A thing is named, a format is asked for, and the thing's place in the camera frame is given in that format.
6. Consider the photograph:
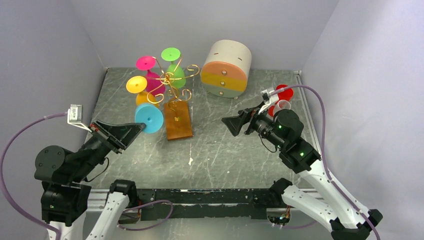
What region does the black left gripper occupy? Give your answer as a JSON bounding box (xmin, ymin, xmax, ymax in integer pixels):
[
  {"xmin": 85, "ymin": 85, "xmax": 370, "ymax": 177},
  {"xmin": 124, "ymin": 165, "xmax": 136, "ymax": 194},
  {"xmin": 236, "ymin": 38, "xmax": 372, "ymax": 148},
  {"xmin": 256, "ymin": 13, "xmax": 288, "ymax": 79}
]
[{"xmin": 70, "ymin": 116, "xmax": 146, "ymax": 181}]

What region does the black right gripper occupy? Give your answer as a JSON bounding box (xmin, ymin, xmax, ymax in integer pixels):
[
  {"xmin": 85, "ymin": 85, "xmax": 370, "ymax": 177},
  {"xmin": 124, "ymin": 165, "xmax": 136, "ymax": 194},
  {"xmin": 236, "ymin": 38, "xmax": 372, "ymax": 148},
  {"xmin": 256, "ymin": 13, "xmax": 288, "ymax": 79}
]
[{"xmin": 221, "ymin": 101, "xmax": 286, "ymax": 150}]

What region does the blue plastic wine glass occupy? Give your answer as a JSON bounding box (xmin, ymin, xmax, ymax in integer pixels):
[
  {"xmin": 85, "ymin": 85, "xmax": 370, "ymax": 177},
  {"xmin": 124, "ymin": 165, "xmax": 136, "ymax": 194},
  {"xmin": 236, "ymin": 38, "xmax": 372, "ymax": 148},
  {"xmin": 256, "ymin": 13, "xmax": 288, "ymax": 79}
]
[{"xmin": 134, "ymin": 103, "xmax": 164, "ymax": 134}]

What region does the clear plastic wine glass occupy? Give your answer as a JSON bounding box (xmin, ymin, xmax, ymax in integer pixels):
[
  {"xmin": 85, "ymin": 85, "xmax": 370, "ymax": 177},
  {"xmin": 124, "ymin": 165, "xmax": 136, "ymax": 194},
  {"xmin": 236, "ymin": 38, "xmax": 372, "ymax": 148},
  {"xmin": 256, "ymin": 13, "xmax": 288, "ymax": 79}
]
[{"xmin": 273, "ymin": 99, "xmax": 291, "ymax": 114}]

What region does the orange plastic wine glass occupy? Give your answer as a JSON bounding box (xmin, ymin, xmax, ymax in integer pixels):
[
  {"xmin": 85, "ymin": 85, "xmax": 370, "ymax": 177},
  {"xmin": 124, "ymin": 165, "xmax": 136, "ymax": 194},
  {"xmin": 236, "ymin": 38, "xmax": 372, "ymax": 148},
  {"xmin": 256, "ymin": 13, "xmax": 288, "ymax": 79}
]
[{"xmin": 125, "ymin": 75, "xmax": 157, "ymax": 106}]

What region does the magenta plastic wine glass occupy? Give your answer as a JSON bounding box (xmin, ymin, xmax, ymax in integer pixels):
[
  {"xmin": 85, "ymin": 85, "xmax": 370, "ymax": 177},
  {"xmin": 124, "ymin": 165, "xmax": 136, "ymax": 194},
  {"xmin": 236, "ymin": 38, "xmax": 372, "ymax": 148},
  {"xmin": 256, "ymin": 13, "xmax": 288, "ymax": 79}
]
[{"xmin": 135, "ymin": 55, "xmax": 166, "ymax": 96}]

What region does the green plastic wine glass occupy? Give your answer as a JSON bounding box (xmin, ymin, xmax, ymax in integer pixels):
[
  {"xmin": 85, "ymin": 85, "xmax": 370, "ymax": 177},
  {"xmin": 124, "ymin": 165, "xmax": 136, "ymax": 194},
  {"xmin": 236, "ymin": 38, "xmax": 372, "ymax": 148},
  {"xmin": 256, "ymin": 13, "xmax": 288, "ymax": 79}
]
[{"xmin": 161, "ymin": 47, "xmax": 186, "ymax": 89}]

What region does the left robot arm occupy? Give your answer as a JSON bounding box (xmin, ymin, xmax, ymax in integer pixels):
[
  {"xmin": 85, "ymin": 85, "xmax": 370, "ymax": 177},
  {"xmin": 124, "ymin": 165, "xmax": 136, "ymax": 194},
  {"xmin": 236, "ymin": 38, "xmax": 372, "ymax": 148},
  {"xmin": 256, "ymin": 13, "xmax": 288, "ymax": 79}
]
[{"xmin": 34, "ymin": 120, "xmax": 147, "ymax": 240}]

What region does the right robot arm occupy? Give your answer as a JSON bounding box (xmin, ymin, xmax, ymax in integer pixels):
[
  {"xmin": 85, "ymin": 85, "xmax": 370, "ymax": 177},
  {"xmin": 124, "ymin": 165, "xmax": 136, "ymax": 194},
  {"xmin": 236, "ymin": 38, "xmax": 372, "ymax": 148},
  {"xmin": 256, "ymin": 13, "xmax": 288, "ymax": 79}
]
[{"xmin": 221, "ymin": 107, "xmax": 383, "ymax": 240}]

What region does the red plastic wine glass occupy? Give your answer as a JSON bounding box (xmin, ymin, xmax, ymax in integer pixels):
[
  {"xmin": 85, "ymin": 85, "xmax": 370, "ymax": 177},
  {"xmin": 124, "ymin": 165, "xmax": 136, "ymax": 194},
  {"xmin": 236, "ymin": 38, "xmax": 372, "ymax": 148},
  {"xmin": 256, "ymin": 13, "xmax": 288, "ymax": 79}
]
[{"xmin": 267, "ymin": 88, "xmax": 294, "ymax": 117}]

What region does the round pastel drawer cabinet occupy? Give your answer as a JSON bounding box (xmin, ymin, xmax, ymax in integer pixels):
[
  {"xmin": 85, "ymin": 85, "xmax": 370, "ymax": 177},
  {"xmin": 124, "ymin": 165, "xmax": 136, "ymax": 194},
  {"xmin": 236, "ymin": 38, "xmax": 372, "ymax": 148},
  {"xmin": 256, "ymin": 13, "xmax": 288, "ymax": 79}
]
[{"xmin": 200, "ymin": 39, "xmax": 252, "ymax": 99}]

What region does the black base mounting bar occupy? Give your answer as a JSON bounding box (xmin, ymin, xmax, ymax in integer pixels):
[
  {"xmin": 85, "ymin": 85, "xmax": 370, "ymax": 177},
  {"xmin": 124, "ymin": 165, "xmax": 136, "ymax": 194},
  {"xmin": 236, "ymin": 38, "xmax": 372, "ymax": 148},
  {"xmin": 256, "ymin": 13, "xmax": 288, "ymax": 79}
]
[{"xmin": 137, "ymin": 188, "xmax": 286, "ymax": 221}]

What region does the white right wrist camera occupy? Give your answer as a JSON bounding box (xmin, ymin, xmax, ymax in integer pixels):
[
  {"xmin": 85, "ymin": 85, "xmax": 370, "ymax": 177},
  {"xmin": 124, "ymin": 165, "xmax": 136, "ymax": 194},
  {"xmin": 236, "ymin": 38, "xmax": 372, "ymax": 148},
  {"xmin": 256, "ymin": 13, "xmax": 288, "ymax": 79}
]
[{"xmin": 258, "ymin": 87, "xmax": 279, "ymax": 115}]

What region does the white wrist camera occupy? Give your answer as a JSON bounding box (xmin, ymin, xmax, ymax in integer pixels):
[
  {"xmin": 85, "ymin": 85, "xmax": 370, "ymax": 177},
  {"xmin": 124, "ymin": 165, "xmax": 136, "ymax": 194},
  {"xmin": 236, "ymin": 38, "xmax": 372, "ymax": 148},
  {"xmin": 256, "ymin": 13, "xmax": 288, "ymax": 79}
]
[
  {"xmin": 258, "ymin": 87, "xmax": 279, "ymax": 115},
  {"xmin": 67, "ymin": 104, "xmax": 91, "ymax": 132}
]

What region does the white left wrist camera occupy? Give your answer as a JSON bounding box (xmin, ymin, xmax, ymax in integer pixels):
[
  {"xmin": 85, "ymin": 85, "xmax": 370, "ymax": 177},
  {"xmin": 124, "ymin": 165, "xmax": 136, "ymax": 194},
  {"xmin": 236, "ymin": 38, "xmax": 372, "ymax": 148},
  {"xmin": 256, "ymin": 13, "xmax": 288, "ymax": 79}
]
[{"xmin": 67, "ymin": 104, "xmax": 91, "ymax": 132}]

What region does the gold wire wine glass rack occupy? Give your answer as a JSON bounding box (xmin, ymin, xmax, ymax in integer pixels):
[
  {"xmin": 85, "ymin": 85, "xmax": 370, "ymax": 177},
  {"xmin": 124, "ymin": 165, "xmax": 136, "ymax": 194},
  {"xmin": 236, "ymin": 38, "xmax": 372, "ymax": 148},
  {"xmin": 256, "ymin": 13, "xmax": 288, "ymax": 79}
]
[{"xmin": 151, "ymin": 55, "xmax": 193, "ymax": 141}]

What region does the aluminium frame rail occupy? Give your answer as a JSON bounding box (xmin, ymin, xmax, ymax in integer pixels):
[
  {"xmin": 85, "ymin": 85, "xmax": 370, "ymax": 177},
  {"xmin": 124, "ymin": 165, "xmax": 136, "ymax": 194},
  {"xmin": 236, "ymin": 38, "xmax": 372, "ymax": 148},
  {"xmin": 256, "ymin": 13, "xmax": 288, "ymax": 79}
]
[{"xmin": 79, "ymin": 188, "xmax": 352, "ymax": 240}]

